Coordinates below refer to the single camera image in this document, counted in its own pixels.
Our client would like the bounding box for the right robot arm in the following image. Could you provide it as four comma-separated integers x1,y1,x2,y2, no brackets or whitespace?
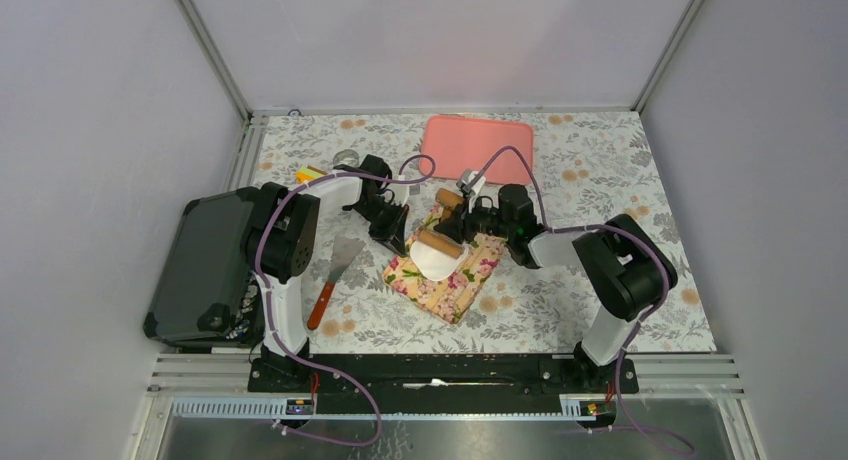
424,184,678,392

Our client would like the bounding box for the white dough ball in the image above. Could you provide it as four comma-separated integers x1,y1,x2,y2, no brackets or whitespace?
409,236,470,281

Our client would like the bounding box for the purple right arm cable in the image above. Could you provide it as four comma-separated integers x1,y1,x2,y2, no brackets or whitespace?
473,145,697,457

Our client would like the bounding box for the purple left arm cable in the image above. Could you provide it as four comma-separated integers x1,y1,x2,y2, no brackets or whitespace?
254,153,439,449

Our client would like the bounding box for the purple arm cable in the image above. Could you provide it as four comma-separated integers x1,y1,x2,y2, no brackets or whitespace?
473,145,697,457
254,153,439,449

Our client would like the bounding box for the wooden double-ended roller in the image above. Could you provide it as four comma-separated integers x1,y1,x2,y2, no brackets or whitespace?
418,188,467,259

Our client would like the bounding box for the orange green toy block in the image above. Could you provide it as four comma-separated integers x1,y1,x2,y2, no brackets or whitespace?
295,166,327,184

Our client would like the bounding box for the pink plastic tray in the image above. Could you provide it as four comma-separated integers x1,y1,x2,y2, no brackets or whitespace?
421,115,534,180

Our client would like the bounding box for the floral cutting board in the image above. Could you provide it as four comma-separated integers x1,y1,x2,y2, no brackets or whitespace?
382,204,506,324

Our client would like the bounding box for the metal scraper red handle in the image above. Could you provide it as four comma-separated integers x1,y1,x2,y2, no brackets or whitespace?
306,236,365,331

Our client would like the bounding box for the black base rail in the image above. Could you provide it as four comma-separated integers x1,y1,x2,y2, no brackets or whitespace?
247,353,640,415

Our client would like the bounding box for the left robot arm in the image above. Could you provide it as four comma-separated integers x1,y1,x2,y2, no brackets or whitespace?
244,155,429,391

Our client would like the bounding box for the black case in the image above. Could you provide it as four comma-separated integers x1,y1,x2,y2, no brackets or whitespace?
142,187,262,349

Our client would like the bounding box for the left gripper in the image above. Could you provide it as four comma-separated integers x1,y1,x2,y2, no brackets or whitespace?
350,196,409,257

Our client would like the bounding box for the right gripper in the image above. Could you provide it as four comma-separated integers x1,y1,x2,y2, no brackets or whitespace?
434,193,514,246

